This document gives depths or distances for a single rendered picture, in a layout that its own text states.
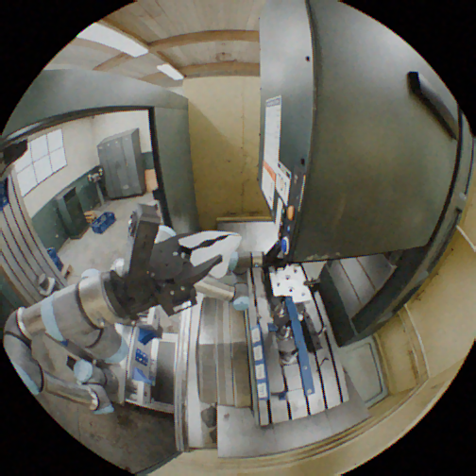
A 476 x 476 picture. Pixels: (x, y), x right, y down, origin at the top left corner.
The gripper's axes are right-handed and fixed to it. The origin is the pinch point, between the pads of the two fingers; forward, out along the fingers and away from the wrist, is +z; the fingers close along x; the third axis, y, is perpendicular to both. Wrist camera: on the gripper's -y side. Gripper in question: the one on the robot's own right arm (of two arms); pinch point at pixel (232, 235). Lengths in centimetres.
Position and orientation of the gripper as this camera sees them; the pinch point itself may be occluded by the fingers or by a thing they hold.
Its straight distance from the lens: 27.4
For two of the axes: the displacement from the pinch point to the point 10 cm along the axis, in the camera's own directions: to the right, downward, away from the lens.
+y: 0.0, 7.8, 6.2
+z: 8.4, -3.4, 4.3
